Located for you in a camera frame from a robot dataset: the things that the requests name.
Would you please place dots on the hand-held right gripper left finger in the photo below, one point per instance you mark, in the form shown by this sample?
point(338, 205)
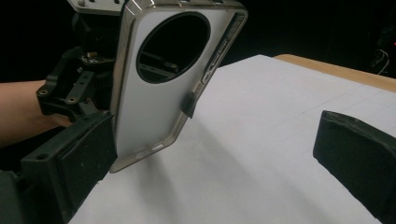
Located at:
point(68, 168)

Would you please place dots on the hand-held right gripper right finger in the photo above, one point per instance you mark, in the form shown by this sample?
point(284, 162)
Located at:
point(358, 168)

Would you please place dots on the white paper sheet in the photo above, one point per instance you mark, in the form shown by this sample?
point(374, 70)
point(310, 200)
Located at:
point(249, 146)

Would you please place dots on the wooden table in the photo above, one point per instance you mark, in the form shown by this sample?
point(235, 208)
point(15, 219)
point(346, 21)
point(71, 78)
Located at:
point(342, 72)

